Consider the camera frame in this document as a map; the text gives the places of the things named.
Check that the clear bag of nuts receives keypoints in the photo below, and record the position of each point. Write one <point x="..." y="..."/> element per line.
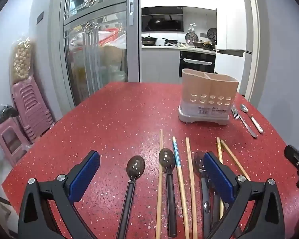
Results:
<point x="22" y="59"/>

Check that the single pink plastic stool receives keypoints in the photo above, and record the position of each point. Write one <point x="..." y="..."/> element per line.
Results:
<point x="11" y="142"/>

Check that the black built-in oven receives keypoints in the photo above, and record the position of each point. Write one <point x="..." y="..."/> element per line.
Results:
<point x="198" y="62"/>

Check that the yellow patterned wooden chopstick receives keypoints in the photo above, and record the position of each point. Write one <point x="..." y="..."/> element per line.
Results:
<point x="219" y="149"/>

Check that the stack of pink stools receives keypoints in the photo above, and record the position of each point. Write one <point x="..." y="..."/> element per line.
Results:
<point x="31" y="109"/>

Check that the plain wooden chopstick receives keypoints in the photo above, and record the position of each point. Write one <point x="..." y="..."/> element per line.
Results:
<point x="231" y="154"/>
<point x="160" y="179"/>
<point x="190" y="174"/>

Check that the sliding glass door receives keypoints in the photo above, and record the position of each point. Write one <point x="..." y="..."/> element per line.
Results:
<point x="94" y="42"/>

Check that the metal fork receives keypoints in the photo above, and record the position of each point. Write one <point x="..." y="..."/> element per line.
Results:
<point x="244" y="123"/>

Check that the white refrigerator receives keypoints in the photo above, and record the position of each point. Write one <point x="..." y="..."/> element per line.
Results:
<point x="231" y="17"/>

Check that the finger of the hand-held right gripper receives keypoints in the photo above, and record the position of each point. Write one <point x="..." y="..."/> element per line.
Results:
<point x="292" y="154"/>

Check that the round black steamer rack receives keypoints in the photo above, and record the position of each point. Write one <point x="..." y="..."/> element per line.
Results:
<point x="211" y="34"/>
<point x="191" y="38"/>

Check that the beige plastic utensil holder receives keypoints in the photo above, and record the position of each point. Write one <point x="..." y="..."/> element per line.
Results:
<point x="206" y="87"/>

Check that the red plastic basket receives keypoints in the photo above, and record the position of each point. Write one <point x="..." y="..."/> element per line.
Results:
<point x="108" y="36"/>

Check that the grey kitchen base cabinet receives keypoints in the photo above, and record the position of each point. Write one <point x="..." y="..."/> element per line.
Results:
<point x="159" y="64"/>

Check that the black plastic bag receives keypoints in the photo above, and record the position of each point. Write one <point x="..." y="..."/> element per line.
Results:
<point x="2" y="117"/>

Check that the small black frying pan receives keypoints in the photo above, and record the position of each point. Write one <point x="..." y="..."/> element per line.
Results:
<point x="170" y="41"/>

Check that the blue patterned wooden chopstick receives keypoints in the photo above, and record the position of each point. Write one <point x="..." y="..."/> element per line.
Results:
<point x="177" y="154"/>

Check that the grey wall switch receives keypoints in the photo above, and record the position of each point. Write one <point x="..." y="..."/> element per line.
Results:
<point x="40" y="17"/>

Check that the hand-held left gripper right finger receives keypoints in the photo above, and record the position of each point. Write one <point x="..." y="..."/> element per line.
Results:
<point x="218" y="174"/>

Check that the black range hood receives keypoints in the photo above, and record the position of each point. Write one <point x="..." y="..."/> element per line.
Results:
<point x="162" y="20"/>

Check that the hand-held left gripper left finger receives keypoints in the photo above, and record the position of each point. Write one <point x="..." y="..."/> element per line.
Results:
<point x="86" y="176"/>

